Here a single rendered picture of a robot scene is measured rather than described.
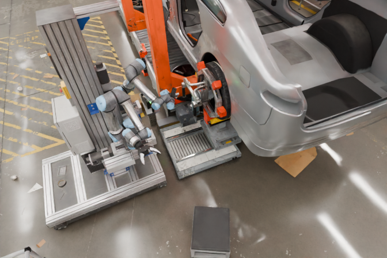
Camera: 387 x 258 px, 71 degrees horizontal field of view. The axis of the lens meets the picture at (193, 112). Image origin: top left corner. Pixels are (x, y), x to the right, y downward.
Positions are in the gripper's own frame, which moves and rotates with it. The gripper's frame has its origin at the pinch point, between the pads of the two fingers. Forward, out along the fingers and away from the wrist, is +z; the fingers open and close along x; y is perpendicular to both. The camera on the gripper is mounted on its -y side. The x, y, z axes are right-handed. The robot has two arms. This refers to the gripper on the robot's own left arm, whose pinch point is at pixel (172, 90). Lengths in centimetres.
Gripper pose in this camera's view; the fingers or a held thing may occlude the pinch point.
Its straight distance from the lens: 293.9
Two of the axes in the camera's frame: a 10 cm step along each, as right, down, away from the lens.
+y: -3.1, 8.5, 4.3
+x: 9.5, 2.6, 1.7
